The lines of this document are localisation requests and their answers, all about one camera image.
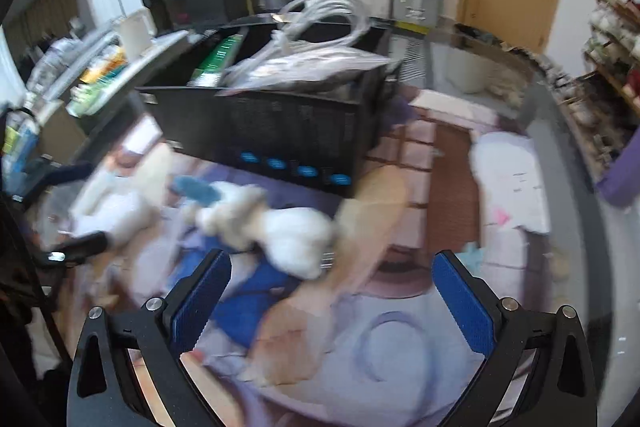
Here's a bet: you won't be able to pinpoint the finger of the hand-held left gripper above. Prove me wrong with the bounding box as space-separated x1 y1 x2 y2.
34 231 110 267
20 161 95 204

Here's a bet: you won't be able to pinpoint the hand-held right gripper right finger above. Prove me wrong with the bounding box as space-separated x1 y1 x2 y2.
432 249 598 427

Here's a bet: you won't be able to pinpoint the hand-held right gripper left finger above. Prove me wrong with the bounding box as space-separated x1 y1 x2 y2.
66 248 233 427

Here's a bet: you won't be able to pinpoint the white plush toy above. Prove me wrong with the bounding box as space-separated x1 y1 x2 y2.
172 174 336 280

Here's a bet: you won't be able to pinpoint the black storage box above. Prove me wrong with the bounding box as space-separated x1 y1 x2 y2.
135 21 401 200

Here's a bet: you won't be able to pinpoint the green packet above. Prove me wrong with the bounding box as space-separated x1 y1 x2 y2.
192 34 246 85

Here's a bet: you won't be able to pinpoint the clear plastic bag with tubing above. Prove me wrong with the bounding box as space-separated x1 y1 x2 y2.
220 47 393 95

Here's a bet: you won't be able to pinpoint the white cable coil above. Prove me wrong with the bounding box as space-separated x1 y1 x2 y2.
272 0 373 52

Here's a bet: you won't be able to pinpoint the printed cartoon mat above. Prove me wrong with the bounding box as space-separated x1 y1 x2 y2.
65 87 556 427

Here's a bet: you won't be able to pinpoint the clear water bottle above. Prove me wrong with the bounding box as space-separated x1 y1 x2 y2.
25 37 76 98

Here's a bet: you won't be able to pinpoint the pile of colourful packets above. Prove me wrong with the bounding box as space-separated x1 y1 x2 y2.
67 44 131 115

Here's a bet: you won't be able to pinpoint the white jug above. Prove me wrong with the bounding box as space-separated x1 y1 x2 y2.
117 9 156 58

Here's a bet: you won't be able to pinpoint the brown curtain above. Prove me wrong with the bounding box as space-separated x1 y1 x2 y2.
5 0 86 52

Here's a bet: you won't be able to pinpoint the purple rolled mat bag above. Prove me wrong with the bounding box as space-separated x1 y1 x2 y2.
600 134 640 208

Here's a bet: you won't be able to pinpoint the white trash bin black liner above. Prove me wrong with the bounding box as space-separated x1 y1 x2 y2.
442 34 493 95

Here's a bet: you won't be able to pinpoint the striped rug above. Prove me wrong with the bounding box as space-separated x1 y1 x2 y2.
390 24 431 82

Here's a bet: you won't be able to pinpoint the wooden shoe rack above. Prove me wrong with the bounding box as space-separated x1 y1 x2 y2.
547 0 640 188

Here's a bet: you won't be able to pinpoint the rows of assorted shoes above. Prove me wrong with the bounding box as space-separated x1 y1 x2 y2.
547 0 640 142

